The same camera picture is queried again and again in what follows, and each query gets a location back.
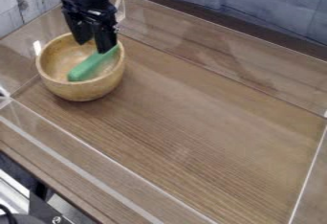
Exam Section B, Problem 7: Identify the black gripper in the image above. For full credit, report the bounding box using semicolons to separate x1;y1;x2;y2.
62;0;118;54

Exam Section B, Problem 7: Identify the green rectangular block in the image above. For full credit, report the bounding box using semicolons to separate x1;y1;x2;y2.
68;45;119;81

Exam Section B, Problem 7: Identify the wooden bowl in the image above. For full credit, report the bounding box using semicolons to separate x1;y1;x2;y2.
36;33;126;101

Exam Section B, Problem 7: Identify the clear acrylic corner bracket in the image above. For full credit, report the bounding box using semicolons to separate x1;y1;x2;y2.
115;0;127;22

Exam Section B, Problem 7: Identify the black metal bracket with screw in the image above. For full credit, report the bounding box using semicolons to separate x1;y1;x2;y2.
28;192;74;224

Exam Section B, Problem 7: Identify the black cable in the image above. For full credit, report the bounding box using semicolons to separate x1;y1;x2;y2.
0;203;20;224

